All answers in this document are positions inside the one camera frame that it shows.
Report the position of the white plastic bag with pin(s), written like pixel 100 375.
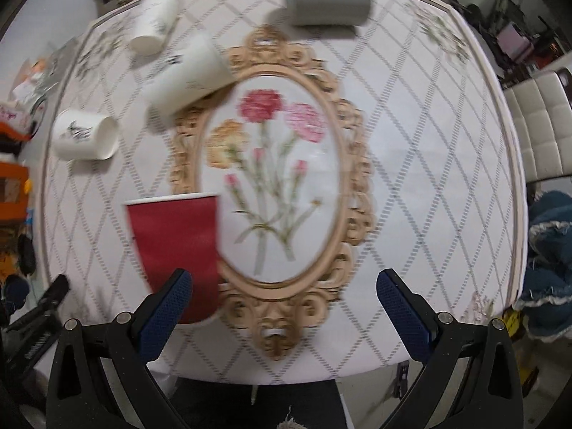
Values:
pixel 42 76

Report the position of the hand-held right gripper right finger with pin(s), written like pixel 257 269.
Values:
pixel 402 317

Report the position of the pink box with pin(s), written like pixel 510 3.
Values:
pixel 514 42

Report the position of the white padded chair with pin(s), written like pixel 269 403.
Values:
pixel 540 120

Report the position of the floral quilted tablecloth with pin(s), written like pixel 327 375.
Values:
pixel 402 165

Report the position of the orange box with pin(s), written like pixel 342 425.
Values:
pixel 11 187

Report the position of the white printed paper cup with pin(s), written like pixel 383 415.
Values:
pixel 76 136
pixel 154 22
pixel 187 76

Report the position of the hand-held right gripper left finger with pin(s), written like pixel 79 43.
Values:
pixel 166 317

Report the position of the yellow black object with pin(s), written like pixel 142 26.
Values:
pixel 515 322

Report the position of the black oval object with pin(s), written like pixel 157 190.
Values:
pixel 27 254

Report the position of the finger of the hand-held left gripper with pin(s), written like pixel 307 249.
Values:
pixel 47 299

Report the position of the grey cup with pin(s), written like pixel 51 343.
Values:
pixel 326 0

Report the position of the blue denim cloth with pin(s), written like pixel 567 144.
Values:
pixel 549 250

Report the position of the red paper cup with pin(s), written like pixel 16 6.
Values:
pixel 178 241

